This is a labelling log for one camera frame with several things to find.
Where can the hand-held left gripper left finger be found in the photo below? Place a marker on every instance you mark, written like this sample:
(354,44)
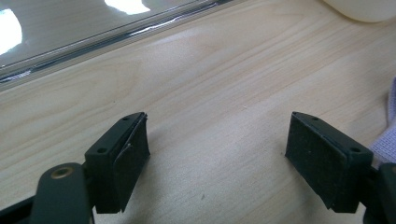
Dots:
(106,174)

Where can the cream divided storage box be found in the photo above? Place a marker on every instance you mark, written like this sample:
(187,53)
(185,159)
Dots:
(364,9)

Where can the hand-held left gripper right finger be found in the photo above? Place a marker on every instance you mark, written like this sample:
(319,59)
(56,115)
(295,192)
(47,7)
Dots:
(323,161)

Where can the light purple cloth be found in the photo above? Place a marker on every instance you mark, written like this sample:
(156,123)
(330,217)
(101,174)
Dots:
(387,143)

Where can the transparent flat lid with knob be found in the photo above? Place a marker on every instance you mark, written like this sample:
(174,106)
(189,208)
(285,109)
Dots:
(77,28)

